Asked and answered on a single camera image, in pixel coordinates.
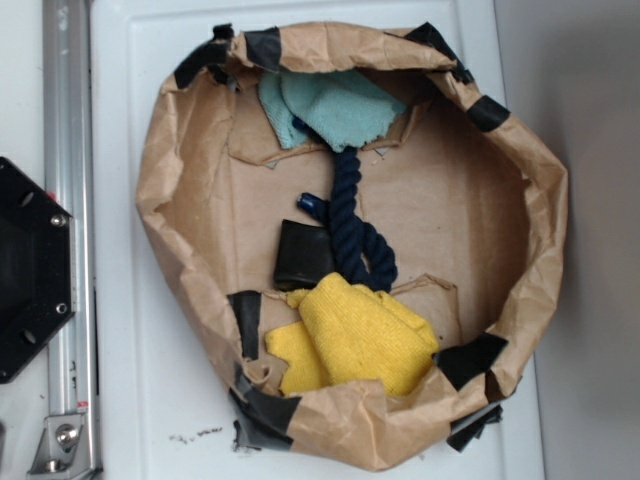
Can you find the light blue cloth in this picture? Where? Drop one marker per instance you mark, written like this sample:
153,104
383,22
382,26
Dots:
345,109

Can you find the yellow cloth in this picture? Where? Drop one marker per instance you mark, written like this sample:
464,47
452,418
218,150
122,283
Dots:
349,332

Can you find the black rubber piece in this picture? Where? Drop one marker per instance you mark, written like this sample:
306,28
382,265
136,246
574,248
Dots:
304,256

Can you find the brown paper bag bin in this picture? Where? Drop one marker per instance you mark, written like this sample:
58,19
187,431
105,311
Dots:
215,186

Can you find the white tray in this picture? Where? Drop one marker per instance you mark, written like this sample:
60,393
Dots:
164,411

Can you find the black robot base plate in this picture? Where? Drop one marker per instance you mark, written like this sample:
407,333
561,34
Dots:
36,270

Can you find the aluminium rail frame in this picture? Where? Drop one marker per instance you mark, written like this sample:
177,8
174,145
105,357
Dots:
70,444

